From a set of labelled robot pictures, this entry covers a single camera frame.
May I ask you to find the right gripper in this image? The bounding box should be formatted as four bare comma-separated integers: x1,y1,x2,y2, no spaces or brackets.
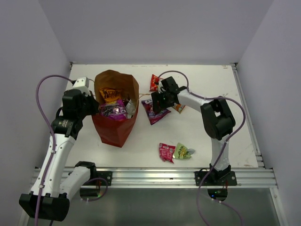
151,89,174,111

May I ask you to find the purple Fox's berries candy bag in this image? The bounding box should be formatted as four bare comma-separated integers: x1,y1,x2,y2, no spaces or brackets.
141,99,171,125

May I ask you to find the orange candy packet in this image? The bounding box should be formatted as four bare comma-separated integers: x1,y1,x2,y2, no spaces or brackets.
173,104,185,113

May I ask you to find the red peanut snack packet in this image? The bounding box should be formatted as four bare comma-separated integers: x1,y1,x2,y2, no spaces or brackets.
149,74,162,92

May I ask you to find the yellow honey dijon chips bag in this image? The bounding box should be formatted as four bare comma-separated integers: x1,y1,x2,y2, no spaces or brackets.
98,88,123,103

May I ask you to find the magenta grape candy bag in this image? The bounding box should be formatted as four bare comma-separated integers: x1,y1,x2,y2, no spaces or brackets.
99,99,127,121

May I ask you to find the red paper bag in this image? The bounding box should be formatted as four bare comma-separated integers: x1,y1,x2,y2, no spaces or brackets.
92,70,139,147

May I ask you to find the pink candy packet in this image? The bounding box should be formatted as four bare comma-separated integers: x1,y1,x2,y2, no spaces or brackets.
158,143,175,163

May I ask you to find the green snack packet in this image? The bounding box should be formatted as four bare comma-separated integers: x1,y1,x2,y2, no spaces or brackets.
173,143,196,160

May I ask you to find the brown sea salt chips bag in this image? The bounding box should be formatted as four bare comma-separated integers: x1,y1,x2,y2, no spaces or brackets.
125,100,136,119

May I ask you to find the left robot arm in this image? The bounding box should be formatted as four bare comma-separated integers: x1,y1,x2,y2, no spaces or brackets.
19,88,98,221

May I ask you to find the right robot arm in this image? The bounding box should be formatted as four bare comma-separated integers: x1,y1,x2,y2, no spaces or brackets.
151,77,236,185

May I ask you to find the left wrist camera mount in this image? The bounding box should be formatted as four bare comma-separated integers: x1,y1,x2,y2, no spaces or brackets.
72,77,91,96

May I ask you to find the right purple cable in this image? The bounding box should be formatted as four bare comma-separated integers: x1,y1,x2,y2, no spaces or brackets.
157,70,246,226

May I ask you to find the purple cable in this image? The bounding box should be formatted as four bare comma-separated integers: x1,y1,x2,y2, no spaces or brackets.
35,74,76,226
157,70,246,226

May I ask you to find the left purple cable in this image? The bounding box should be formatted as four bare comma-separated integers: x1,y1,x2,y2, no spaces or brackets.
35,74,76,226

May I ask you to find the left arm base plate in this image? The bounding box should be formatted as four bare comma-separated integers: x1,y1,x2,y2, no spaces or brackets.
92,171,113,188

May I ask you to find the aluminium frame rail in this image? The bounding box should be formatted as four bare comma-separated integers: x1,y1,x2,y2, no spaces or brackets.
97,168,277,188

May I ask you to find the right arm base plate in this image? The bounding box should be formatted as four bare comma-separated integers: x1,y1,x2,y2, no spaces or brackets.
194,170,238,186

